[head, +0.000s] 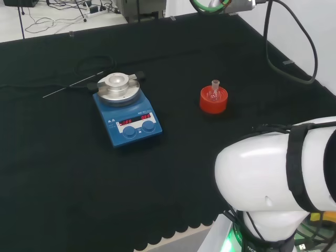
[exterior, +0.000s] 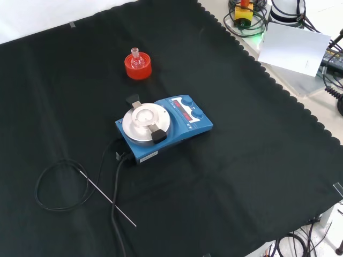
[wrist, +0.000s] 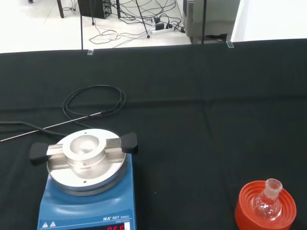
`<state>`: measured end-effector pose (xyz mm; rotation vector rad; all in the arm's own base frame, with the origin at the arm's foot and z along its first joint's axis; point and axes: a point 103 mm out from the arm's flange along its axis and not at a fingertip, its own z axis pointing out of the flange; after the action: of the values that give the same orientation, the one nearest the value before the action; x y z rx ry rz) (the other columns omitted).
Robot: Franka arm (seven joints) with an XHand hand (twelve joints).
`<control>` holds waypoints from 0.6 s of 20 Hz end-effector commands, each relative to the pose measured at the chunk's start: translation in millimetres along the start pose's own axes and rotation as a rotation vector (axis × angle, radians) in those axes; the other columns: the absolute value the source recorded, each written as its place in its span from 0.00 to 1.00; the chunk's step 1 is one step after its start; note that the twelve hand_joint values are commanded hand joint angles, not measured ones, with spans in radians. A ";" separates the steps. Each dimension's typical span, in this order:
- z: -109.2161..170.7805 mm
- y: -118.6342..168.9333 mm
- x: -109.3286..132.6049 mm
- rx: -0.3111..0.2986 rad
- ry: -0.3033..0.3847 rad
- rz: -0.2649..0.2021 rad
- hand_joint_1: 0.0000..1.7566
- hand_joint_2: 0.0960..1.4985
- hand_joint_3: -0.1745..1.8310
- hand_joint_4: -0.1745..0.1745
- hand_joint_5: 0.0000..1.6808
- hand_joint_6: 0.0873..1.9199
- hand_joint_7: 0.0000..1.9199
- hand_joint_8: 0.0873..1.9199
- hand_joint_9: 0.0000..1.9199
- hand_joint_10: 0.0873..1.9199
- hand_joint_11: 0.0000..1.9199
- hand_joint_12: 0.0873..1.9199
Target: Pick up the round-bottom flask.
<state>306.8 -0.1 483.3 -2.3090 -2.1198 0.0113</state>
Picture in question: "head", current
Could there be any clear glass round-bottom flask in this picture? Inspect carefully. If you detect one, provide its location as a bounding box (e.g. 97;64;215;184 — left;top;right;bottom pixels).
208;79;222;103

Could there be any red ribbed flask stand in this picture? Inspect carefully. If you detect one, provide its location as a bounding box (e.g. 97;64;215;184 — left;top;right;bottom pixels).
199;85;228;114

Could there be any blue-base heater with steel plate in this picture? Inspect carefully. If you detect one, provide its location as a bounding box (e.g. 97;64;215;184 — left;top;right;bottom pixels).
86;70;164;150

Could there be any black bench cloth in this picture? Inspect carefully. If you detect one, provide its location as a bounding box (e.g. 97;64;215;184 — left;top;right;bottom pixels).
0;12;336;252

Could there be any thin metal probe rod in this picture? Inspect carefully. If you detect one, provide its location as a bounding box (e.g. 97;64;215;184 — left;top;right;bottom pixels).
43;73;102;99

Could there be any grey equipment cabinet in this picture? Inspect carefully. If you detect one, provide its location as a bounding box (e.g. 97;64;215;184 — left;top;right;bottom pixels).
119;0;169;24

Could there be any white power strip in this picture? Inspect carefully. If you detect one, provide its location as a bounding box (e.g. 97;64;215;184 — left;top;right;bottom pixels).
86;6;117;18

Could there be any black tripod leg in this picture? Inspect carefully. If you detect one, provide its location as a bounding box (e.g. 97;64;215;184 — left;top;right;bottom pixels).
74;0;88;23

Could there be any thin black probe cable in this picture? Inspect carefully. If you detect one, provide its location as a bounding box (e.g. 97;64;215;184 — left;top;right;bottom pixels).
74;55;118;79

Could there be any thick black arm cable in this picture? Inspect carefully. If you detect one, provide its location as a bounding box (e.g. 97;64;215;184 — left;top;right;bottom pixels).
263;0;319;85

